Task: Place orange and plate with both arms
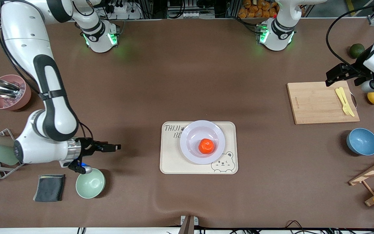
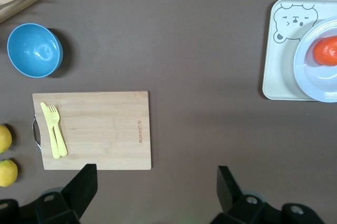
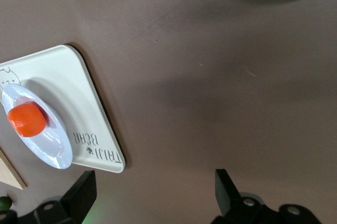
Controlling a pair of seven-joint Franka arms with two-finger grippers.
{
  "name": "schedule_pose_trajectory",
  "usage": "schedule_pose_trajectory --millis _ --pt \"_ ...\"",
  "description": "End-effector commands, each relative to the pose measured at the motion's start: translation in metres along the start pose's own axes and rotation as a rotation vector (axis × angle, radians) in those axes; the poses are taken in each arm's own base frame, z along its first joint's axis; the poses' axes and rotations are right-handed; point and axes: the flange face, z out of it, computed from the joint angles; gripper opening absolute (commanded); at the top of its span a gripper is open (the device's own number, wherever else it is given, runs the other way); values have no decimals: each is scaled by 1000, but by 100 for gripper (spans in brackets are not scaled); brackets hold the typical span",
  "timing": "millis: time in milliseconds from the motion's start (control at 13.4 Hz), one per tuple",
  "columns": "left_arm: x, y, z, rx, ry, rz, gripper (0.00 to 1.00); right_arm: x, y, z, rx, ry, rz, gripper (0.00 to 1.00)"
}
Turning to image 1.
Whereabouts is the dark grey folded cloth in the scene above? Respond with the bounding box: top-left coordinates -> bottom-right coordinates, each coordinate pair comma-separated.
33,174 -> 66,202

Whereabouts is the wooden cutting board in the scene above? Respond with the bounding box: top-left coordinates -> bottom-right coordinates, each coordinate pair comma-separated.
287,81 -> 360,125

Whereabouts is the dark green avocado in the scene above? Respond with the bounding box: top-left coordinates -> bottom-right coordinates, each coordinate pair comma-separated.
350,43 -> 365,59

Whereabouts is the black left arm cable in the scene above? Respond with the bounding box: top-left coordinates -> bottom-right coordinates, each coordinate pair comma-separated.
326,1 -> 374,71

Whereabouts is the blue bowl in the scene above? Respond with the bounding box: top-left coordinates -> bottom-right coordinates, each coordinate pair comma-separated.
346,128 -> 374,156

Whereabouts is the yellow plastic knife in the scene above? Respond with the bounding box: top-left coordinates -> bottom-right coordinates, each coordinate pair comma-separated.
339,86 -> 355,118

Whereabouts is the white power strip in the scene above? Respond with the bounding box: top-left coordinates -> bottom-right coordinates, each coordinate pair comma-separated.
111,3 -> 142,20

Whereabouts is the white round plate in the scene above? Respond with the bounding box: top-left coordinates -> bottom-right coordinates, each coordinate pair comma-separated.
180,120 -> 226,165

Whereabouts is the pink bowl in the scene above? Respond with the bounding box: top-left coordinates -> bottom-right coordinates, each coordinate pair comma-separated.
0,74 -> 31,111

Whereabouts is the light green bowl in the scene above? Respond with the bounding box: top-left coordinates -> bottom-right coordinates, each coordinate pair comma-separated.
76,168 -> 106,199

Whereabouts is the mint green cup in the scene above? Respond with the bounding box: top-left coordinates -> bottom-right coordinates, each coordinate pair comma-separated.
0,144 -> 20,166

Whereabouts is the yellow plastic fork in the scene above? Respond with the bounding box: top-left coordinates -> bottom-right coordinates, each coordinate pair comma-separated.
335,88 -> 350,116

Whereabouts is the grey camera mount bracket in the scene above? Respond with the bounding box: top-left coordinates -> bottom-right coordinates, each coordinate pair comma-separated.
178,215 -> 199,234

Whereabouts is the wooden dish rack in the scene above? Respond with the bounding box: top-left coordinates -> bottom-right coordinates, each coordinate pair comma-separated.
349,153 -> 374,207

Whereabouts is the bag of orange fruits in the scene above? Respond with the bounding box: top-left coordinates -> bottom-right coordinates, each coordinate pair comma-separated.
238,0 -> 304,19

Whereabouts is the brown table mat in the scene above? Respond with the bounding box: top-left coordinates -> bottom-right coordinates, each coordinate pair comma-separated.
0,18 -> 374,228

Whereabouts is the orange fruit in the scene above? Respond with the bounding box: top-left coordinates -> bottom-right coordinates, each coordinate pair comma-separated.
198,138 -> 215,154

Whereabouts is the cream bear print tray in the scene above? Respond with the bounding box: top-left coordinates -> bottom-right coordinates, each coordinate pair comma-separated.
160,121 -> 239,175

